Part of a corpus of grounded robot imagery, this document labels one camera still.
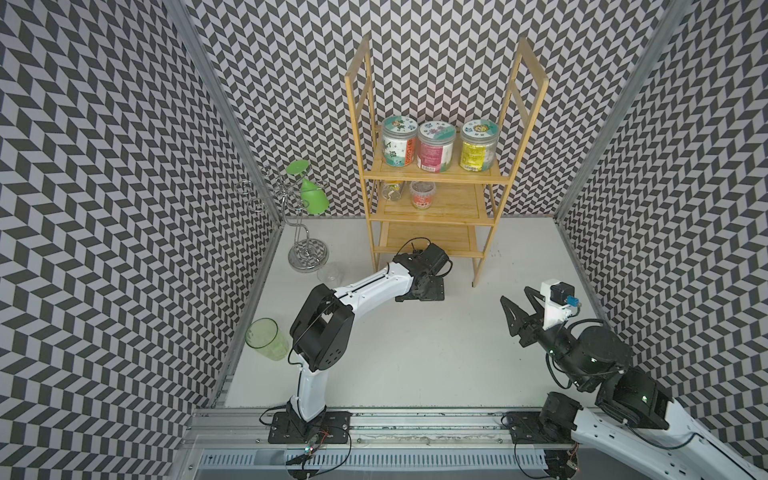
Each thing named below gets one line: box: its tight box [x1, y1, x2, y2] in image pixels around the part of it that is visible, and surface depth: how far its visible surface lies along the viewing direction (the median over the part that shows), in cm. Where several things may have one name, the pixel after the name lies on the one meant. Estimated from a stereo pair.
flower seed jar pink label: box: [416, 121, 457, 173], surface depth 65 cm
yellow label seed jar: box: [459, 119, 499, 172], surface depth 65 cm
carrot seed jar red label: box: [381, 115, 419, 168], surface depth 67 cm
